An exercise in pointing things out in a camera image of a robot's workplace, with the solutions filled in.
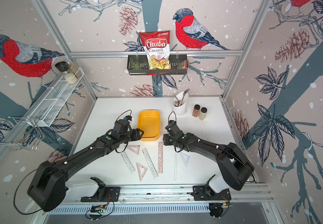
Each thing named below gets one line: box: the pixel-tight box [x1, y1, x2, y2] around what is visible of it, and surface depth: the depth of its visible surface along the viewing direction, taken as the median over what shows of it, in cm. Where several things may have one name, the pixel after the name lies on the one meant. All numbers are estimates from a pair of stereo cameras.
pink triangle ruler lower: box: [135, 161, 148, 182], surface depth 83 cm
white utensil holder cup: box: [172, 91, 189, 116], surface depth 106 cm
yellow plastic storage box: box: [137, 110, 162, 142], surface depth 105 cm
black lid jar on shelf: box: [54, 61, 70, 72], surface depth 80 cm
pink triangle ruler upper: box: [126, 144, 141, 156], surface depth 92 cm
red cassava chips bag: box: [139, 30, 172, 70], surface depth 84 cm
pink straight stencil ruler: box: [157, 141, 164, 175], surface depth 88 cm
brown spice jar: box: [192, 104, 201, 118], surface depth 103 cm
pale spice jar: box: [198, 106, 208, 121], surface depth 102 cm
